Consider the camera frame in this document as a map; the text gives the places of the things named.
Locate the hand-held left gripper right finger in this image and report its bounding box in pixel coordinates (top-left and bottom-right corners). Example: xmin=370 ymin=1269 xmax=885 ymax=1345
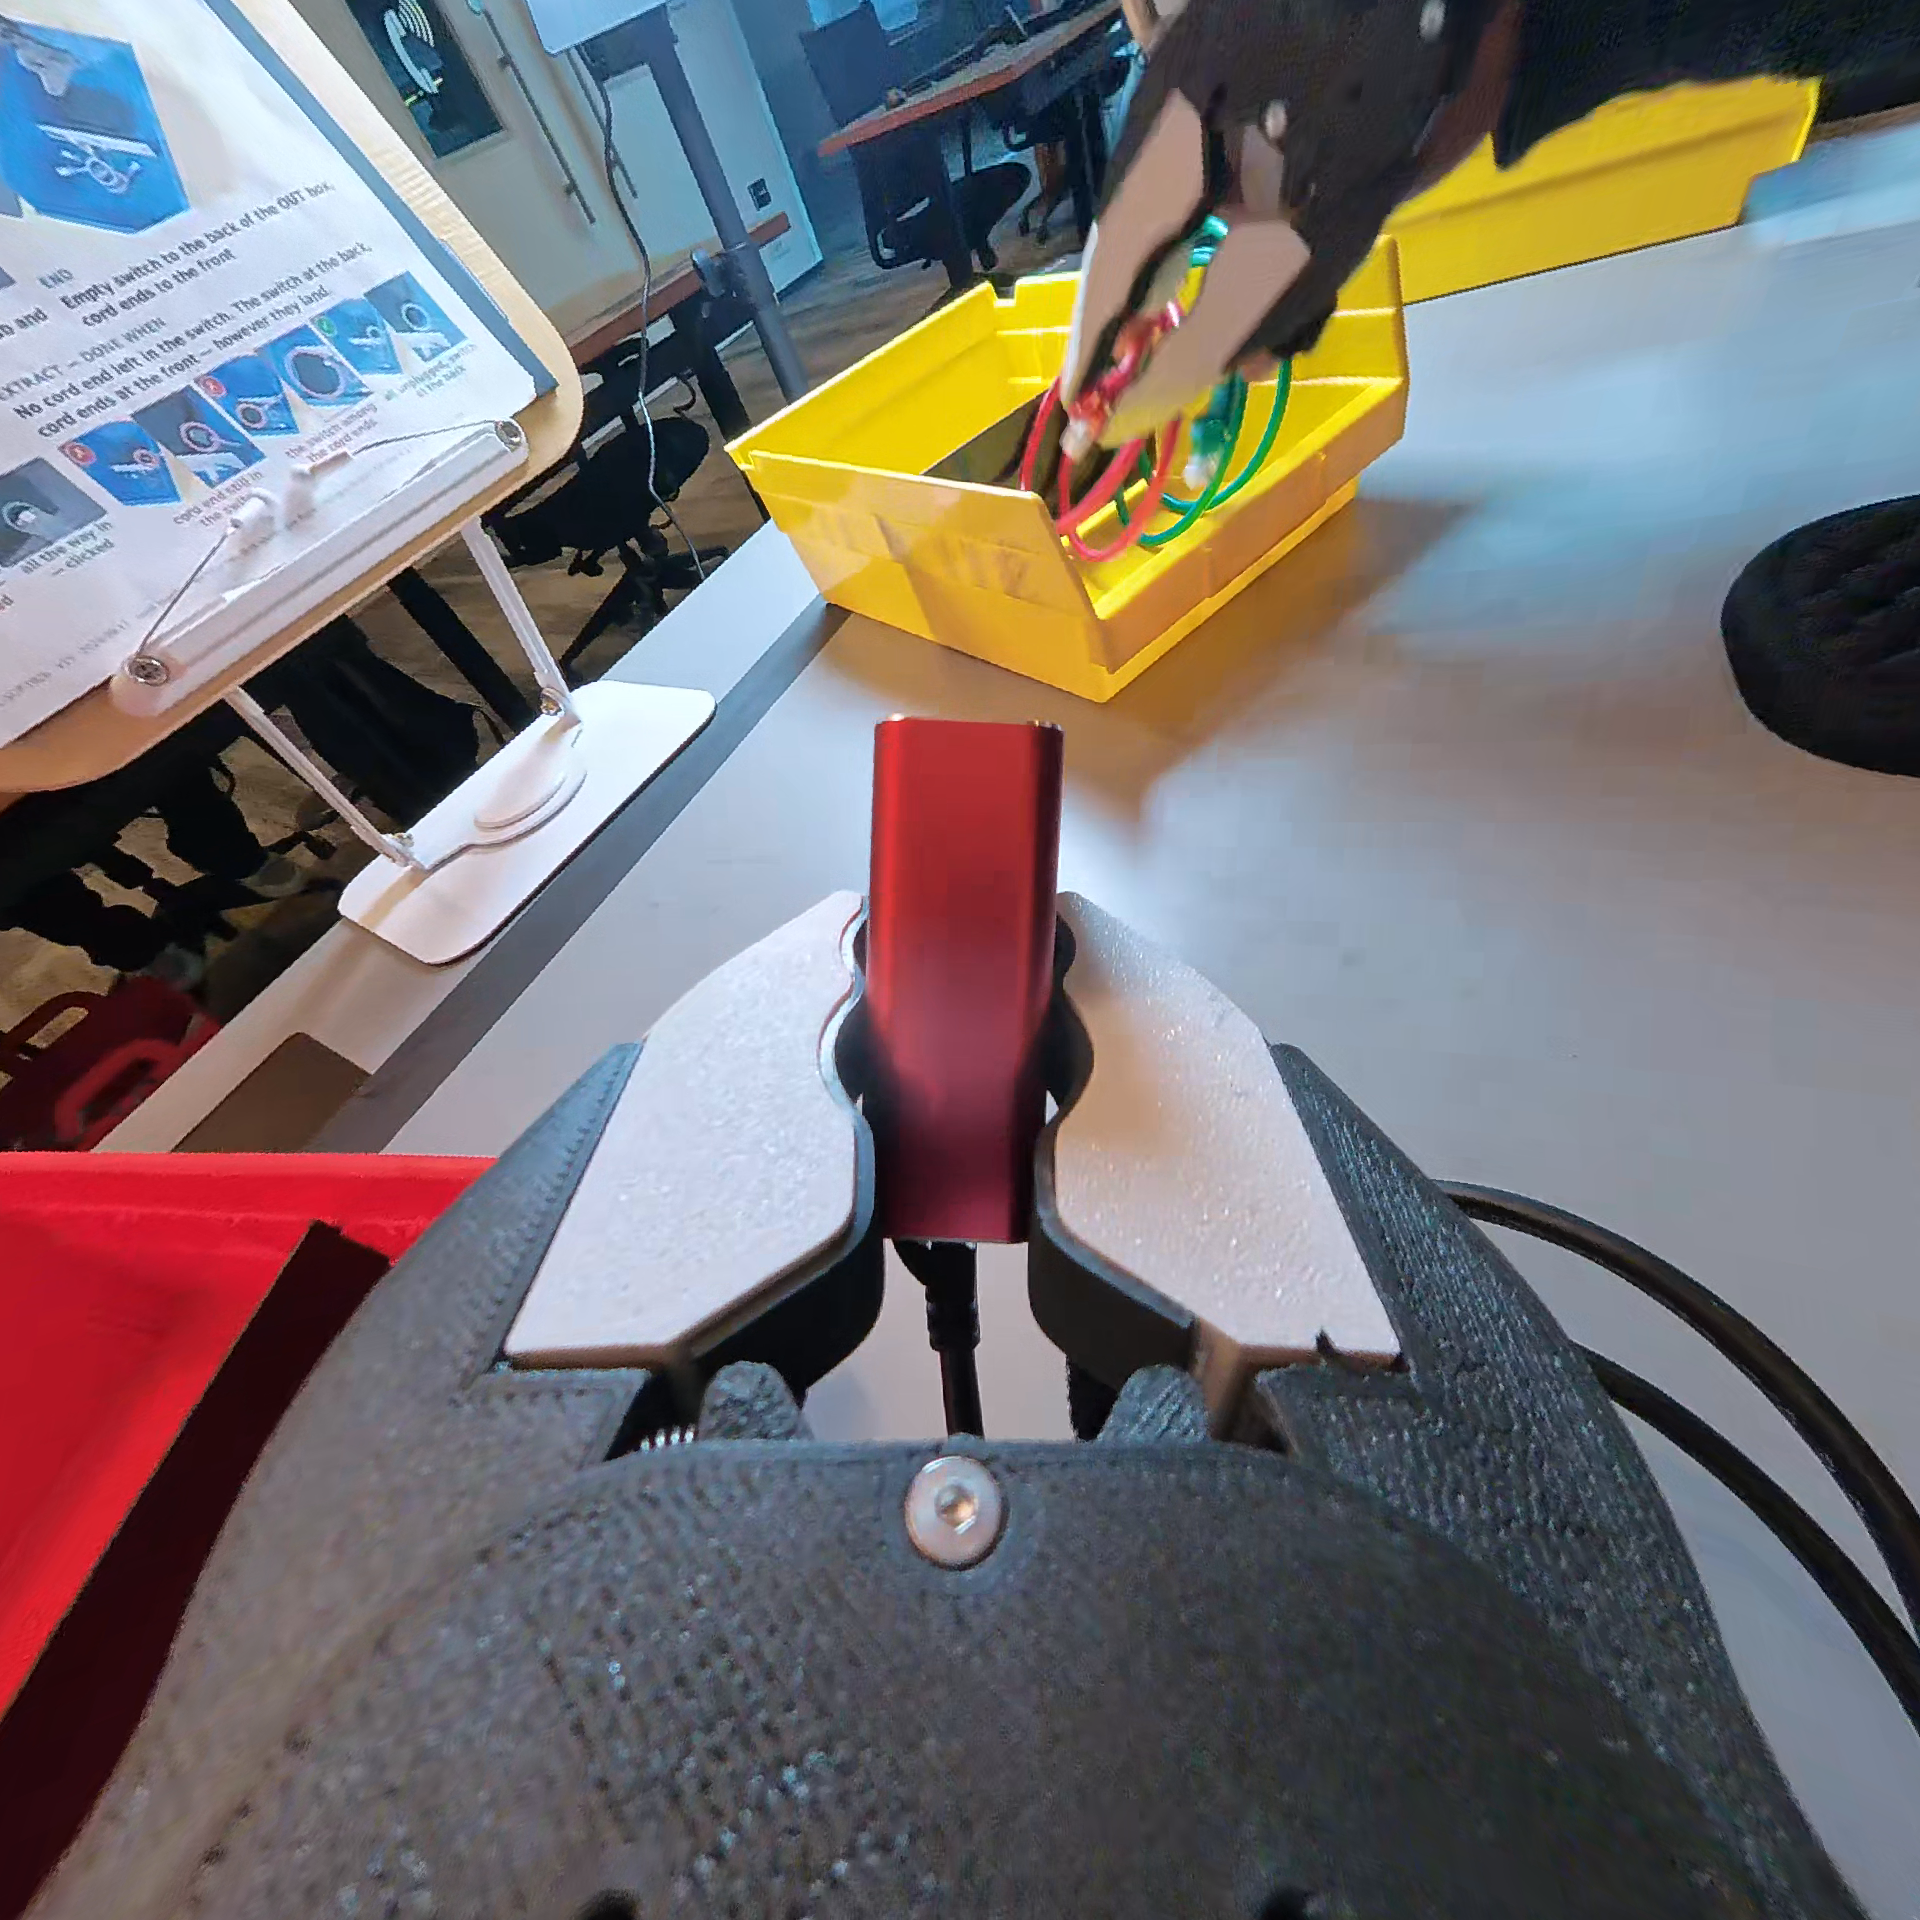
xmin=1025 ymin=889 xmax=1405 ymax=1446

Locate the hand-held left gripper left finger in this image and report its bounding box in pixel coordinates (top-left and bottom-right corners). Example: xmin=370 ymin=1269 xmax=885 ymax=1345
xmin=503 ymin=889 xmax=888 ymax=1446

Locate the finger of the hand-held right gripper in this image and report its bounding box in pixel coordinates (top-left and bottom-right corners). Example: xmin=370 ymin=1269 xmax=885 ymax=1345
xmin=1061 ymin=102 xmax=1217 ymax=388
xmin=1116 ymin=219 xmax=1305 ymax=440

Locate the green ethernet cable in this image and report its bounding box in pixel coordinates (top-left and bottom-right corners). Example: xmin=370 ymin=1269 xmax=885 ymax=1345
xmin=1119 ymin=210 xmax=1295 ymax=549

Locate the red ethernet cable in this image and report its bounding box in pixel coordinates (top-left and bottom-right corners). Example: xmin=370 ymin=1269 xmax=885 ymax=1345
xmin=1018 ymin=306 xmax=1199 ymax=563

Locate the black ethernet cable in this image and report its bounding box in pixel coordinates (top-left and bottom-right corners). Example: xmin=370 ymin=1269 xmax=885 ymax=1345
xmin=897 ymin=1236 xmax=1920 ymax=1704

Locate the red ethernet splitter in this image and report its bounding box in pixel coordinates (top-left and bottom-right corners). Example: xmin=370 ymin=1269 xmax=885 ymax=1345
xmin=869 ymin=715 xmax=1070 ymax=1246

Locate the yellow plastic bin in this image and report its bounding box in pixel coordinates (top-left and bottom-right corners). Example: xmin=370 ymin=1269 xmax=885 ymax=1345
xmin=722 ymin=238 xmax=1412 ymax=702
xmin=1380 ymin=77 xmax=1823 ymax=304

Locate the red plastic bin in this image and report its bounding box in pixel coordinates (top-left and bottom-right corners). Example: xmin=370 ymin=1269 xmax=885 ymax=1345
xmin=0 ymin=1152 xmax=502 ymax=1741

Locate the wooden office desk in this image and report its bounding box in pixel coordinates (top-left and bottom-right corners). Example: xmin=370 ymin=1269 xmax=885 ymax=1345
xmin=817 ymin=0 xmax=1129 ymax=159

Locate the red plastic stool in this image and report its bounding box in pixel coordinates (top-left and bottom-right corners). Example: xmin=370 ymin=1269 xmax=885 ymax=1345
xmin=0 ymin=975 xmax=226 ymax=1153

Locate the instruction sheet on stand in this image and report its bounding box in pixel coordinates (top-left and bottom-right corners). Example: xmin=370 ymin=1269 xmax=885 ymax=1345
xmin=0 ymin=0 xmax=584 ymax=789

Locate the clear page holder bar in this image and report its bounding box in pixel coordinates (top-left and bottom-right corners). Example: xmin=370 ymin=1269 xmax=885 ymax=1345
xmin=113 ymin=418 xmax=532 ymax=713

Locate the printed instruction sheet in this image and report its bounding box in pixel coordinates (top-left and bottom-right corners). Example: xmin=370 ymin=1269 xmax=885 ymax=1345
xmin=0 ymin=0 xmax=547 ymax=745

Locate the grey metal post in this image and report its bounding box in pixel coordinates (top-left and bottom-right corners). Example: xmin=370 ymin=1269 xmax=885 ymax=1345
xmin=623 ymin=0 xmax=811 ymax=403

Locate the blue phone wall sign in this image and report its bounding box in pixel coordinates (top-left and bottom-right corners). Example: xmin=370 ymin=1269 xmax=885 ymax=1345
xmin=347 ymin=0 xmax=503 ymax=159

